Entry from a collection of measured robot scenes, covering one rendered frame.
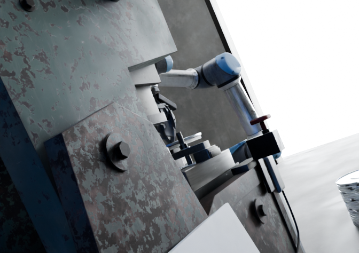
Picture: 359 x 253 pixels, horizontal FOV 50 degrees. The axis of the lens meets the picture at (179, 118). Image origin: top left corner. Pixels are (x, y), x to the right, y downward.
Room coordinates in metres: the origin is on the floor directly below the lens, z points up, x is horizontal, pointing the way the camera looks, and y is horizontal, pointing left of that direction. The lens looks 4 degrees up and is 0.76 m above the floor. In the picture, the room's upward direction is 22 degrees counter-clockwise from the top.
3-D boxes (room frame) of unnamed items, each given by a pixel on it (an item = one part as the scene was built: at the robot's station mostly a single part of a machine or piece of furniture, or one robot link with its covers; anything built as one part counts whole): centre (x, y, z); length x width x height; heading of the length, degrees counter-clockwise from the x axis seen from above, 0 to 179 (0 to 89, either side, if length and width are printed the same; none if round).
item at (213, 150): (1.13, 0.01, 0.76); 0.17 x 0.06 x 0.10; 60
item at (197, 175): (1.21, 0.16, 0.68); 0.45 x 0.30 x 0.06; 60
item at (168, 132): (1.36, 0.05, 0.83); 0.06 x 0.03 x 0.09; 150
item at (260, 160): (1.25, -0.23, 0.62); 0.10 x 0.06 x 0.20; 60
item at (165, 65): (1.46, 0.01, 1.09); 0.11 x 0.11 x 0.08; 48
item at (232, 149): (1.87, -0.22, 0.62); 0.13 x 0.12 x 0.14; 48
